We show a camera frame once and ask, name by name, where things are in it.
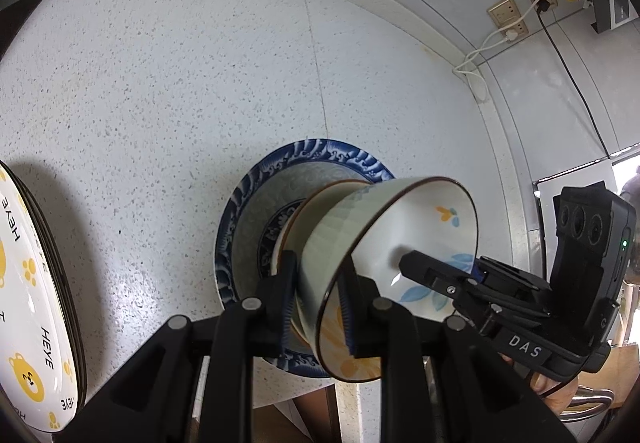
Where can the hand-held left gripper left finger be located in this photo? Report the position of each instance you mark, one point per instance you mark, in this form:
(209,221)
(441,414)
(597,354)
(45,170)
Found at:
(287,315)

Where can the metal faucet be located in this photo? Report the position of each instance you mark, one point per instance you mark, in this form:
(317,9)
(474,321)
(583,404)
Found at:
(590,402)

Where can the person's right hand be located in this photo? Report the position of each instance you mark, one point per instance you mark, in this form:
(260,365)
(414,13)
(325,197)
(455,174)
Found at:
(560,397)

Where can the blue patterned plate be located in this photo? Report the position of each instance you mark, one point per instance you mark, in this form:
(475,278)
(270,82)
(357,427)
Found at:
(265,193)

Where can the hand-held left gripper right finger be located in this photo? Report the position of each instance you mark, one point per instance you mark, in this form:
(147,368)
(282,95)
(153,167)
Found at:
(347,320)

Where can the white bowl brown rim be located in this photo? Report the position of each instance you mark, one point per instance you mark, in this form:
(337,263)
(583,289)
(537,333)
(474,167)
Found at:
(300,228)

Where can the large white bear print plate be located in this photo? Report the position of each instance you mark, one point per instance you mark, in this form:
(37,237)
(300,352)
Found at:
(25,303)

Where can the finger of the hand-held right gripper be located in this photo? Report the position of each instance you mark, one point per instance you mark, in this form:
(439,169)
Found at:
(435,275)
(515,279)

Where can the white floral bowl dark rim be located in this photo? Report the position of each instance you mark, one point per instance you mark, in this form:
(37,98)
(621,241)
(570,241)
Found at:
(425,223)

